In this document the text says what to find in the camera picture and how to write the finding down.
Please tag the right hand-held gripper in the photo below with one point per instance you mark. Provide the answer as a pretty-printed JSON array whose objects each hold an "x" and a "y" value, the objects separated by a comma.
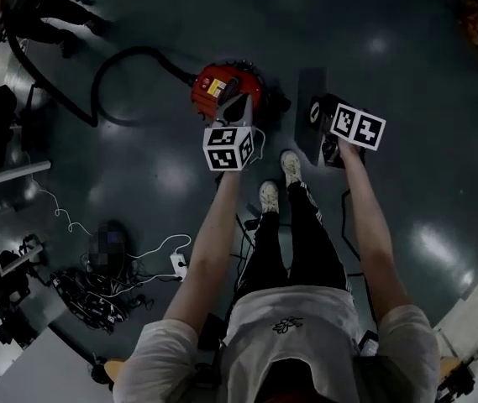
[{"x": 358, "y": 129}]

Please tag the red vacuum cleaner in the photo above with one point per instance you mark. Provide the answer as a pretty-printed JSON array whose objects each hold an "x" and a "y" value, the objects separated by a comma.
[{"x": 215, "y": 86}]

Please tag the person's right forearm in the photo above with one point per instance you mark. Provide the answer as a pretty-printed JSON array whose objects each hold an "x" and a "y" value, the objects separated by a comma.
[{"x": 369, "y": 233}]

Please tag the white power strip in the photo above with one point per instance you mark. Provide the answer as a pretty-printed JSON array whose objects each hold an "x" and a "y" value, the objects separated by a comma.
[{"x": 178, "y": 265}]

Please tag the person's white t-shirt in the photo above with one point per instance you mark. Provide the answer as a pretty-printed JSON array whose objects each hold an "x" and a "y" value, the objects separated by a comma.
[{"x": 297, "y": 342}]

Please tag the black equipment stand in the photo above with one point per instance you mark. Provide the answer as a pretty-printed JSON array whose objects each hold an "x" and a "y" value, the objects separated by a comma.
[{"x": 3, "y": 292}]

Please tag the person's left forearm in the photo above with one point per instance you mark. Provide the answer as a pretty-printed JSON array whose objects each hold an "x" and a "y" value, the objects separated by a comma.
[{"x": 209, "y": 242}]

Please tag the person's left white shoe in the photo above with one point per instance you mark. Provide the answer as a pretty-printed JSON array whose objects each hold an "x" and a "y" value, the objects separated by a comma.
[{"x": 269, "y": 197}]

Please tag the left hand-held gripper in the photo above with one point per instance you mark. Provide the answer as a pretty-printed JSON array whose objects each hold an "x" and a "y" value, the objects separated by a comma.
[{"x": 226, "y": 149}]

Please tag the person's right white shoe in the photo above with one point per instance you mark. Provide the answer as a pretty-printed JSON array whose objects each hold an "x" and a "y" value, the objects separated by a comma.
[{"x": 291, "y": 167}]

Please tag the person's white shoe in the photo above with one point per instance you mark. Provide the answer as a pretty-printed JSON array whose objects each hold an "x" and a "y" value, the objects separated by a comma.
[
  {"x": 291, "y": 167},
  {"x": 269, "y": 197}
]

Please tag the person's black striped trousers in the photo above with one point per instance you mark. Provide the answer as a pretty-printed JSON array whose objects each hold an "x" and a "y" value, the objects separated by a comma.
[{"x": 306, "y": 242}]

